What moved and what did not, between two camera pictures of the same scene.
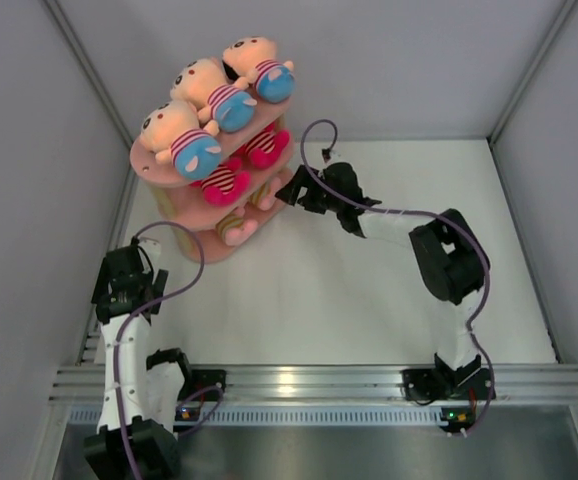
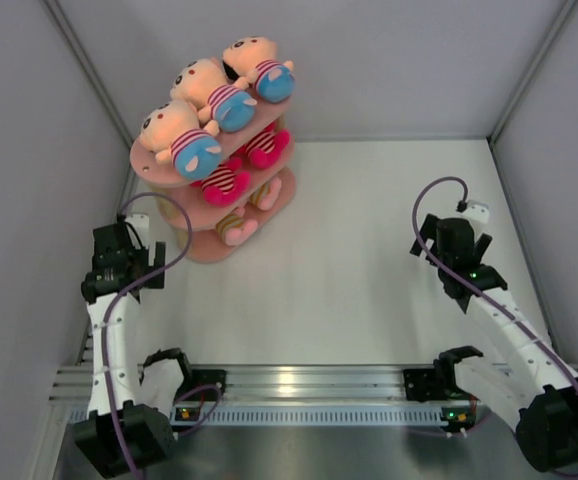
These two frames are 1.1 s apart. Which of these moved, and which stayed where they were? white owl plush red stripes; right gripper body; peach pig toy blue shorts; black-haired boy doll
Moved: right gripper body
Stayed: black-haired boy doll; white owl plush red stripes; peach pig toy blue shorts
